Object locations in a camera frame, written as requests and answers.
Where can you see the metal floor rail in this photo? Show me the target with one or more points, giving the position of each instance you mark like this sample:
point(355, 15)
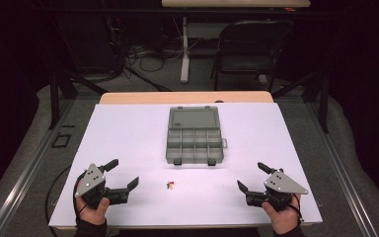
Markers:
point(340, 169)
point(30, 168)

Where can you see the grey transparent compartment box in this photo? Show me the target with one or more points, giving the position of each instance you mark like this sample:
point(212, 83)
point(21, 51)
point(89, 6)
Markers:
point(194, 118)

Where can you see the person's left hand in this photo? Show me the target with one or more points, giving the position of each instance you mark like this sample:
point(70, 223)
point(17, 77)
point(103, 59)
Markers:
point(93, 215)

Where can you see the desk with white leg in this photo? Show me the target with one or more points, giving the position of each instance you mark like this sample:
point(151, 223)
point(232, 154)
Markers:
point(185, 49)

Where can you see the black metal stand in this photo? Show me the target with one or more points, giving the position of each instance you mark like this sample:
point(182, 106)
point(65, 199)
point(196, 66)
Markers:
point(324, 105)
point(54, 98)

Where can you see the person's right hand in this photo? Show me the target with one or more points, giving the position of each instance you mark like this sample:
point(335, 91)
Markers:
point(284, 220)

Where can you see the black folding chair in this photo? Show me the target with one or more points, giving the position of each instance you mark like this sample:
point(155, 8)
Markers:
point(253, 36)

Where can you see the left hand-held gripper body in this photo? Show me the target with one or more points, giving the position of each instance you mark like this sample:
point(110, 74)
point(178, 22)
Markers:
point(90, 181)

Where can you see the wooden table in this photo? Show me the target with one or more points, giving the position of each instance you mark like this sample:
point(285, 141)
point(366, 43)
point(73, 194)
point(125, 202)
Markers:
point(184, 97)

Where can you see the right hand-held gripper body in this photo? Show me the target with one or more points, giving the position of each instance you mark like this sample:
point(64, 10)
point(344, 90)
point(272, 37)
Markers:
point(283, 184)

